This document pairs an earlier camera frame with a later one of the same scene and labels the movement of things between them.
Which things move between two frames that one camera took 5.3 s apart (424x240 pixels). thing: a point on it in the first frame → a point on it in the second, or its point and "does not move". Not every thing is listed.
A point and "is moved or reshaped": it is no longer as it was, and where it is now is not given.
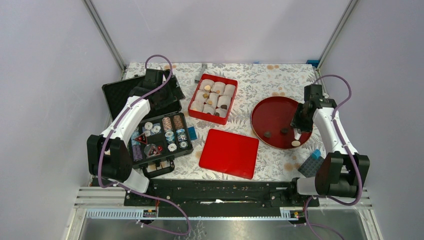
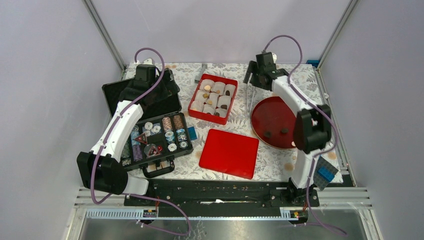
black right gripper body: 301,120 → 255,79
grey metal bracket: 202,69 does not move
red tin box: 213,98 does not move
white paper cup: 224,101 does not move
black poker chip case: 161,136 does not move
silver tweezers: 297,133 is moved or reshaped
